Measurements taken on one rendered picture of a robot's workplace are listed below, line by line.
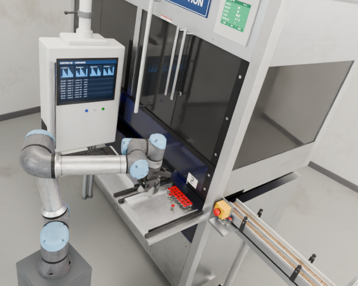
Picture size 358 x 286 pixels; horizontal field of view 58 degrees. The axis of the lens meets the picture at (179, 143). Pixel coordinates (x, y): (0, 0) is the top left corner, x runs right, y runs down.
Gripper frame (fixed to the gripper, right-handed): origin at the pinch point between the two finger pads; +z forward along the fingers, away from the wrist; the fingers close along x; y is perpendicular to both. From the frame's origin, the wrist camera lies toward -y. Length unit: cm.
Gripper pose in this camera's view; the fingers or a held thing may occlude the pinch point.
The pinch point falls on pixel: (150, 195)
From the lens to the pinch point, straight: 163.6
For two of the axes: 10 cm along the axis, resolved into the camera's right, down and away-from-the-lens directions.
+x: 6.0, 5.2, -6.1
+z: -2.0, 8.3, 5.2
